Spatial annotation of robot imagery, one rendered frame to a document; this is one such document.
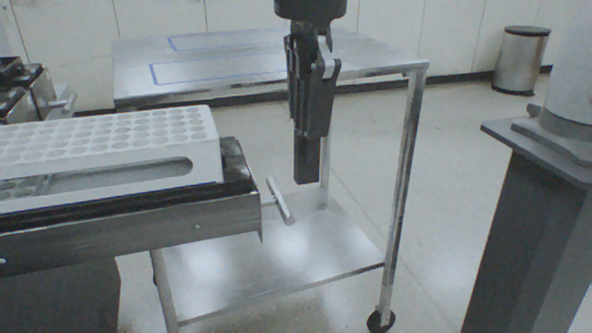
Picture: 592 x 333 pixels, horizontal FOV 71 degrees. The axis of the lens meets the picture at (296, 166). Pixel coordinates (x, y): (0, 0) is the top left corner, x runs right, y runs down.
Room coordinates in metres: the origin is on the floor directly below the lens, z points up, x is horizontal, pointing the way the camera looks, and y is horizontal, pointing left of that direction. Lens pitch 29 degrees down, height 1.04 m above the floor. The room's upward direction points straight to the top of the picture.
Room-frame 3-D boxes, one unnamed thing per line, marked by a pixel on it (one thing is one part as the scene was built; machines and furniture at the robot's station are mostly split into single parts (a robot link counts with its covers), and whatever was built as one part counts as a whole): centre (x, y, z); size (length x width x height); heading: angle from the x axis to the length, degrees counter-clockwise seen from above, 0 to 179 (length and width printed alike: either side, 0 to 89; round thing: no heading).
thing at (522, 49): (3.09, -1.68, 0.23); 0.38 x 0.31 x 0.46; 17
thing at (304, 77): (0.44, -0.02, 0.89); 0.04 x 0.01 x 0.11; 107
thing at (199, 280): (0.94, 0.09, 0.41); 0.67 x 0.46 x 0.82; 111
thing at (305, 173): (0.45, -0.01, 0.80); 0.03 x 0.01 x 0.07; 107
